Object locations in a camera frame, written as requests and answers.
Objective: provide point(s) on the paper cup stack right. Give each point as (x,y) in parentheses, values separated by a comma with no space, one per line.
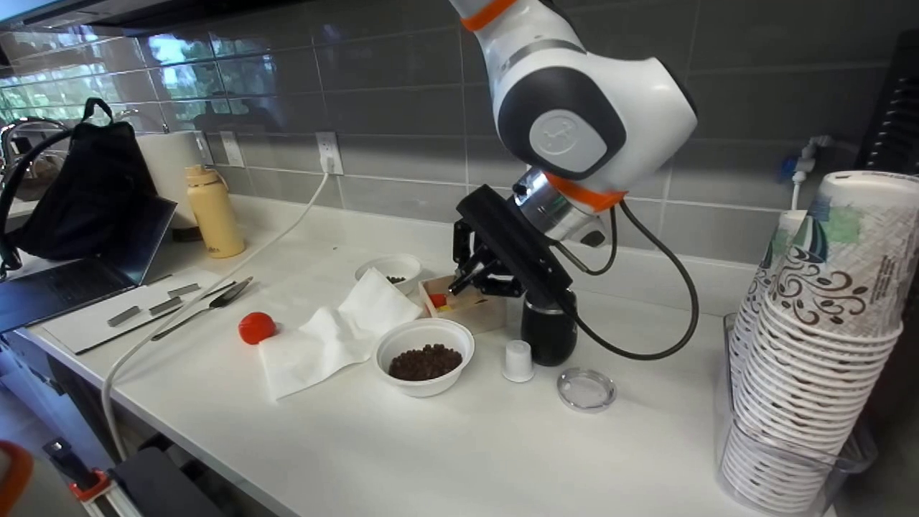
(814,338)

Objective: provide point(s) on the thin black rod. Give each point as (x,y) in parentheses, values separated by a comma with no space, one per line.
(119,317)

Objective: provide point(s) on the small white bottle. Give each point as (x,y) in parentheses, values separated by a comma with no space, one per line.
(518,361)

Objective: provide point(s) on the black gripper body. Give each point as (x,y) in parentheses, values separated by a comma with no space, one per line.
(503,251)

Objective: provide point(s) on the white bowl with brown bits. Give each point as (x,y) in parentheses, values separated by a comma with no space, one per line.
(427,356)

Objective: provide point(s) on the paper towel roll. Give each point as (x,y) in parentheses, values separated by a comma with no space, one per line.
(167,155)

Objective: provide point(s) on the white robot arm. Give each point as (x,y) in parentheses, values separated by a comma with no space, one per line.
(588,129)

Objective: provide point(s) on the red round lid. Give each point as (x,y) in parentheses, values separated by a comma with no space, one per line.
(258,329)

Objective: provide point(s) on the black metal cup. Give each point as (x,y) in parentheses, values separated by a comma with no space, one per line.
(549,330)

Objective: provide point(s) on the yellow bottle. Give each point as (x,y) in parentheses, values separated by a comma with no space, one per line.
(211,207)

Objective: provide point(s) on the white wall outlet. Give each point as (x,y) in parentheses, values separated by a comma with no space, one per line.
(328,154)

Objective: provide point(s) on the white paper towel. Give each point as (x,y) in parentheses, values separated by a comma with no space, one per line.
(334,338)

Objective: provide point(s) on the black backpack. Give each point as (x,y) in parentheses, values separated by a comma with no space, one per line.
(100,188)

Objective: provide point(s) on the black laptop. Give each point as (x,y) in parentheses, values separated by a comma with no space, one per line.
(74,286)

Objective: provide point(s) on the clear glass lid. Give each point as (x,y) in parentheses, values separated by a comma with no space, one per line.
(584,388)

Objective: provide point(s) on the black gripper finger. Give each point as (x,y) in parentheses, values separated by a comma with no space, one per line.
(465,280)

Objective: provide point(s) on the wooden box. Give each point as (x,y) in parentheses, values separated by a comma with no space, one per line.
(469,309)

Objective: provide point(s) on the black knife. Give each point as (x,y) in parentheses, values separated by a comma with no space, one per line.
(221,300)

